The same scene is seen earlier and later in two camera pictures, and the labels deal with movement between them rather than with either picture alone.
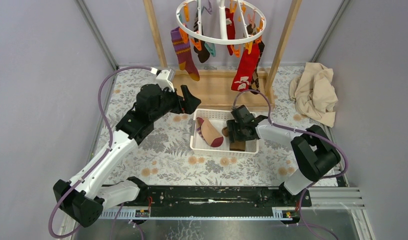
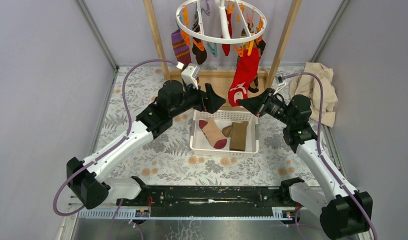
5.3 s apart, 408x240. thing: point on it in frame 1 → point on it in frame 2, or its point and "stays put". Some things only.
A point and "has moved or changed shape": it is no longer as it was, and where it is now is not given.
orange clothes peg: [248, 46] stays put
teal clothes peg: [211, 48] stays put
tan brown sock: [237, 145] stays put
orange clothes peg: [198, 45] stays put
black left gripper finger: [180, 109] → [211, 107]
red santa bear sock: [243, 79] has moved or changed shape
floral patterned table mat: [164, 158] stays put
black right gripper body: [241, 126] → [275, 108]
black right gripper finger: [236, 135] → [253, 105]
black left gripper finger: [190, 102] → [214, 101]
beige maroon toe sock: [208, 132] has moved or changed shape
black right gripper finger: [232, 126] → [259, 101]
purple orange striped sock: [183, 52] stays put
